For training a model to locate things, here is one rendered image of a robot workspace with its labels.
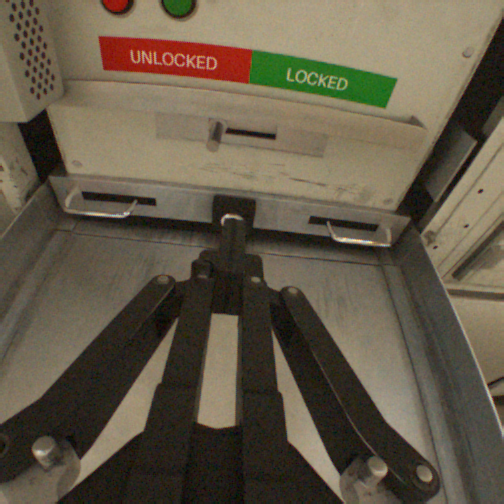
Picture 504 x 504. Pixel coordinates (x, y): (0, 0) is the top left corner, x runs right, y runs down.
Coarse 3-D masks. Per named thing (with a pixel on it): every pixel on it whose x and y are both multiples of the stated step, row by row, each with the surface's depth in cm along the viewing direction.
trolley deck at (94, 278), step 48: (96, 240) 41; (48, 288) 34; (96, 288) 35; (336, 288) 41; (384, 288) 42; (48, 336) 30; (96, 336) 31; (336, 336) 36; (384, 336) 36; (0, 384) 26; (48, 384) 27; (144, 384) 29; (288, 384) 31; (384, 384) 32; (288, 432) 28; (336, 480) 25
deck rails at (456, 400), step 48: (0, 240) 30; (48, 240) 39; (0, 288) 30; (432, 288) 36; (0, 336) 29; (432, 336) 35; (432, 384) 32; (480, 384) 27; (432, 432) 28; (480, 432) 25; (480, 480) 24
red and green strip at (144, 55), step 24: (120, 48) 26; (144, 48) 26; (168, 48) 27; (192, 48) 27; (216, 48) 27; (240, 48) 27; (144, 72) 28; (168, 72) 28; (192, 72) 28; (216, 72) 28; (240, 72) 28; (264, 72) 28; (288, 72) 28; (312, 72) 28; (336, 72) 28; (360, 72) 28; (336, 96) 30; (360, 96) 30; (384, 96) 30
